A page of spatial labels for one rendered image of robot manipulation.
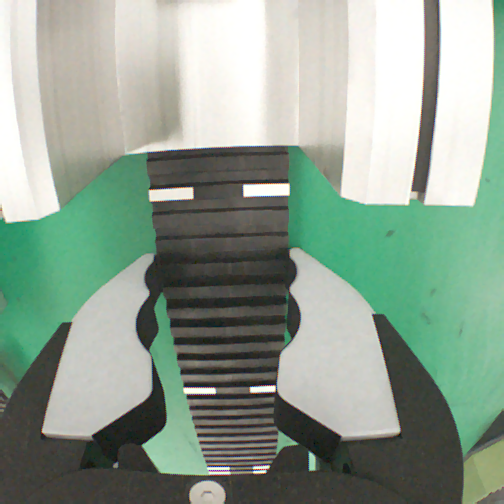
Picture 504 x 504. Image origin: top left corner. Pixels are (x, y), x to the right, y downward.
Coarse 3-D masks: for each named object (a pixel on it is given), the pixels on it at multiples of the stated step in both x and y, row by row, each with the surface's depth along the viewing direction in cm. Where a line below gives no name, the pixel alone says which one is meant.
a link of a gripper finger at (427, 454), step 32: (384, 320) 8; (384, 352) 7; (416, 384) 6; (416, 416) 6; (448, 416) 5; (352, 448) 5; (384, 448) 5; (416, 448) 5; (448, 448) 5; (384, 480) 4; (416, 480) 4; (448, 480) 4
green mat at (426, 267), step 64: (128, 192) 13; (320, 192) 13; (0, 256) 14; (64, 256) 14; (128, 256) 15; (320, 256) 15; (384, 256) 15; (448, 256) 15; (0, 320) 17; (64, 320) 17; (448, 320) 18; (0, 384) 21; (448, 384) 22; (192, 448) 25
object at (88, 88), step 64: (0, 0) 3; (64, 0) 4; (128, 0) 6; (192, 0) 6; (256, 0) 6; (320, 0) 4; (384, 0) 3; (448, 0) 3; (0, 64) 3; (64, 64) 4; (128, 64) 7; (192, 64) 7; (256, 64) 7; (320, 64) 5; (384, 64) 4; (448, 64) 3; (0, 128) 4; (64, 128) 5; (128, 128) 8; (192, 128) 8; (256, 128) 8; (320, 128) 6; (384, 128) 4; (448, 128) 4; (0, 192) 4; (64, 192) 5; (384, 192) 4; (448, 192) 4
